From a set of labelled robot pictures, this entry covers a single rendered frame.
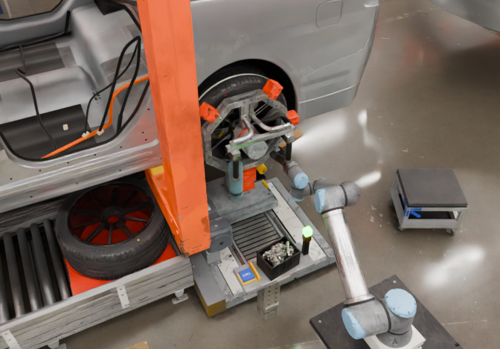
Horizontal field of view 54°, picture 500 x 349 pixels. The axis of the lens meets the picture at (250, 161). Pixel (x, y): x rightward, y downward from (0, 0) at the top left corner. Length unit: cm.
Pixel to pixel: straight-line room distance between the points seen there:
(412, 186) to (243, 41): 157
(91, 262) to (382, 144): 257
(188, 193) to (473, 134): 297
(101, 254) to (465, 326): 218
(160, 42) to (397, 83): 356
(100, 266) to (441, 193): 221
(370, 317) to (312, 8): 163
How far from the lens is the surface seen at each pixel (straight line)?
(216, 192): 350
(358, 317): 247
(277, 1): 273
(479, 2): 459
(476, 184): 424
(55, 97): 347
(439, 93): 516
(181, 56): 198
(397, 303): 253
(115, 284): 291
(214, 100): 281
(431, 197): 351
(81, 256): 295
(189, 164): 230
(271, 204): 353
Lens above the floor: 273
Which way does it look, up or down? 42 degrees down
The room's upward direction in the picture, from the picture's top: straight up
